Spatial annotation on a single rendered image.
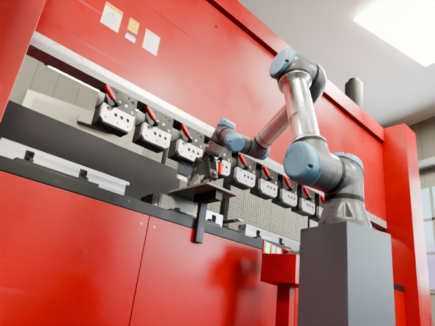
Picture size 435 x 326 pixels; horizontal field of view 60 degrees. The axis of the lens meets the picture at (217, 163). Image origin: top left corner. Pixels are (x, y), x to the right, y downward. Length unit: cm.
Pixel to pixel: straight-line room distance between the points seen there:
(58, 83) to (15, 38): 260
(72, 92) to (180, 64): 210
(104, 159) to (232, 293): 101
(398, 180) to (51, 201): 294
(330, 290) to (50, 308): 83
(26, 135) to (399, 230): 284
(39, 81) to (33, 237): 273
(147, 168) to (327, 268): 148
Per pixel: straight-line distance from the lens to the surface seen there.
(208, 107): 198
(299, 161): 108
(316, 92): 144
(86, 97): 392
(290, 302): 174
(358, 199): 117
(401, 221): 351
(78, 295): 136
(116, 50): 176
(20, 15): 139
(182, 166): 181
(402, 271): 344
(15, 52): 132
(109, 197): 141
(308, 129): 117
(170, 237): 154
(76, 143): 213
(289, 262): 167
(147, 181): 230
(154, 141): 170
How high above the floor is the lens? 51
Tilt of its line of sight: 22 degrees up
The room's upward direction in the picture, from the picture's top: 7 degrees clockwise
